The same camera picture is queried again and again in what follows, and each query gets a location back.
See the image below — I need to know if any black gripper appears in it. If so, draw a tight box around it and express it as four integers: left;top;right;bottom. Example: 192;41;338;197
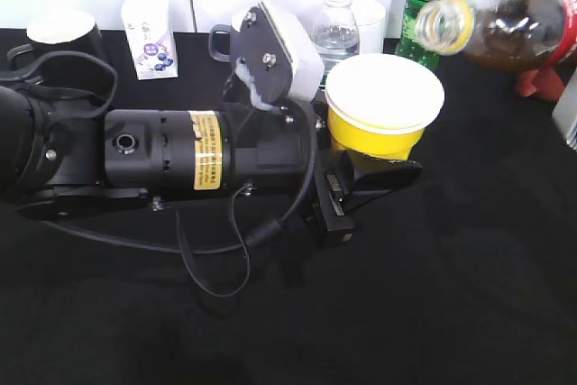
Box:
223;82;423;247

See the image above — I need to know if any yellow paper cup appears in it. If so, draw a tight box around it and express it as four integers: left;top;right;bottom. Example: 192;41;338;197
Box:
325;53;444;160

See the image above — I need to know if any cola bottle red label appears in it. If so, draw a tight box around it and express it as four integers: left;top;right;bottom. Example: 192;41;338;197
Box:
415;0;576;72

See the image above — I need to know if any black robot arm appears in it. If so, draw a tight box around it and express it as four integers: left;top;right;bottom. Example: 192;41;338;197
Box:
1;84;422;247

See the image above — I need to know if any white cup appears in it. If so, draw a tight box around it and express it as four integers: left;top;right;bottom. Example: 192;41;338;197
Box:
351;0;387;54

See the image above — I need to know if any clear water bottle green label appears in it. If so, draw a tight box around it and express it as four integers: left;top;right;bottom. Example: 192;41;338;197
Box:
309;0;360;86

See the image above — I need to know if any grey mug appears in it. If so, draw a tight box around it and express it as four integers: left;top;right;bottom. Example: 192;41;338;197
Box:
208;10;247;66

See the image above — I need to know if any red mug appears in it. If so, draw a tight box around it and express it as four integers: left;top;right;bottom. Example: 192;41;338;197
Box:
515;68;565;103

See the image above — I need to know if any white blueberry milk carton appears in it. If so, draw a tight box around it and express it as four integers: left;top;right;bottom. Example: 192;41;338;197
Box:
121;0;179;81

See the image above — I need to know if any black mug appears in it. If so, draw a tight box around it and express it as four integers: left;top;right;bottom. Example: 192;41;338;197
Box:
7;10;112;93

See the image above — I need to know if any black cable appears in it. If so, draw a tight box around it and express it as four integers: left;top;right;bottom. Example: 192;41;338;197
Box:
8;50;319;300

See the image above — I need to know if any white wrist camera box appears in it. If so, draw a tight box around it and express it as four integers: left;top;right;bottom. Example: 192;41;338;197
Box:
234;0;325;111

